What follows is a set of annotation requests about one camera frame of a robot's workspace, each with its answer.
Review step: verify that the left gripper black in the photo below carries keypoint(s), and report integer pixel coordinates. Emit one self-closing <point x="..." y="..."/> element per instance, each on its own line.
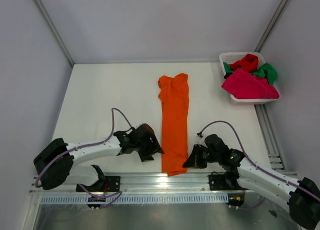
<point x="146" y="143"/>

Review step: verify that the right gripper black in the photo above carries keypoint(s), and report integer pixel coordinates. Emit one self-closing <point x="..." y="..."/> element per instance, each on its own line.
<point x="200" y="154"/>

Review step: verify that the orange t shirt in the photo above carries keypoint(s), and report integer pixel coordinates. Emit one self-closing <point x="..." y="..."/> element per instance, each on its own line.
<point x="174" y="97"/>

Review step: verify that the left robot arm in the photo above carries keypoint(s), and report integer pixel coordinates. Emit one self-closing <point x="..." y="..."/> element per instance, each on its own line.
<point x="62" y="163"/>

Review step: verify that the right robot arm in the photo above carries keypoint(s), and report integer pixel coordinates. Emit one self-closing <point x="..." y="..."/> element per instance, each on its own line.
<point x="300" y="198"/>

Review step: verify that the right controller board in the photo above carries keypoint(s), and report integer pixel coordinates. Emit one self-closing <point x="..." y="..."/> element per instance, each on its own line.
<point x="236" y="199"/>

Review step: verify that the controller board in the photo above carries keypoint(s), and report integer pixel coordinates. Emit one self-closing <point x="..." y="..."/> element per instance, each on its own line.
<point x="95" y="202"/>
<point x="236" y="199"/>

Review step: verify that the left controller board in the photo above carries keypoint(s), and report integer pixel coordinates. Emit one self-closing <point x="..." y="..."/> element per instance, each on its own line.
<point x="95" y="202"/>

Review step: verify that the magenta t shirt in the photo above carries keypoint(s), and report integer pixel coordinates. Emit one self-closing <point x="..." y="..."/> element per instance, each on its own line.
<point x="243" y="85"/>

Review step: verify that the black t shirt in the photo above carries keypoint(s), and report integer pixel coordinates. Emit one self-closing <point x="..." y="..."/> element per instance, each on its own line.
<point x="227" y="75"/>

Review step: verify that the white plastic basket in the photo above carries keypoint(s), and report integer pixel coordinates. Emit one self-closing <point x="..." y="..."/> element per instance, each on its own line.
<point x="232" y="57"/>

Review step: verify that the red t shirt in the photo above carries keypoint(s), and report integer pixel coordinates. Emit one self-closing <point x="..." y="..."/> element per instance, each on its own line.
<point x="249" y="63"/>

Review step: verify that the green t shirt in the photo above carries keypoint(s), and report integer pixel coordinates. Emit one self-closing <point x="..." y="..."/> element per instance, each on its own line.
<point x="265" y="71"/>

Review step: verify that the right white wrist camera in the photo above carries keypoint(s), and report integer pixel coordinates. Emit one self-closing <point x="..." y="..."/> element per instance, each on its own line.
<point x="200" y="139"/>

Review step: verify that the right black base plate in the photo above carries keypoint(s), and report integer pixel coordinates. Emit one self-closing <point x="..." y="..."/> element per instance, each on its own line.
<point x="220" y="182"/>

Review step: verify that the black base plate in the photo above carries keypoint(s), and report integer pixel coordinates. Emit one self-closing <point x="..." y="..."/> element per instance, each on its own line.
<point x="109" y="184"/>
<point x="220" y="182"/>

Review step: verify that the white slotted cable duct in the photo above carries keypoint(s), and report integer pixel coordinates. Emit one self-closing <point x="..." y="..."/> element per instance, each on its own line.
<point x="133" y="199"/>

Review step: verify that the aluminium front rail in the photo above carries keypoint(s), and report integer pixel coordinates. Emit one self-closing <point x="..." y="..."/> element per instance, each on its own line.
<point x="146" y="183"/>

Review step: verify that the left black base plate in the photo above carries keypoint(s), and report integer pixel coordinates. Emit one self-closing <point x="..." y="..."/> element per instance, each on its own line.
<point x="109" y="184"/>

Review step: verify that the left frame post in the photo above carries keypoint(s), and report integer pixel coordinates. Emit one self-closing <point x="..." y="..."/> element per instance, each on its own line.
<point x="54" y="31"/>

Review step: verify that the frame post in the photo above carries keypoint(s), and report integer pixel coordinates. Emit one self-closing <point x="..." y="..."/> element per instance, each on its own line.
<point x="54" y="31"/>
<point x="280" y="9"/>

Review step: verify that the right frame post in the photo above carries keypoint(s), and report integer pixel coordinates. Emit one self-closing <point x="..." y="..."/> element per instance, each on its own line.
<point x="280" y="9"/>

